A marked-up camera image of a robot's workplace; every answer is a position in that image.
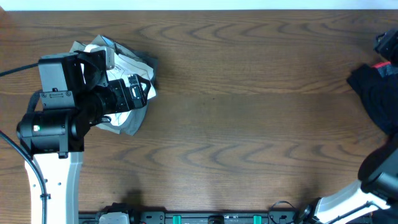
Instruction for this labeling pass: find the grey folded garment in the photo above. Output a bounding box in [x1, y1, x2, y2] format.
[70, 35, 158, 136]

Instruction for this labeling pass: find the black leggings red waistband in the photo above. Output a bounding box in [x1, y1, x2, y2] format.
[346, 62, 397, 135]

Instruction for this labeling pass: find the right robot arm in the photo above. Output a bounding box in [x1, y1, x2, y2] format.
[293, 29, 397, 223]

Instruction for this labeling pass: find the white t-shirt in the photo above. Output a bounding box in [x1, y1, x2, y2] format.
[81, 44, 157, 128]

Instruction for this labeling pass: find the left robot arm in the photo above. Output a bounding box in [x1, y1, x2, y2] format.
[17, 48, 151, 223]

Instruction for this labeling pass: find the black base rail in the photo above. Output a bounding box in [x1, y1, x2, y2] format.
[78, 203, 301, 224]

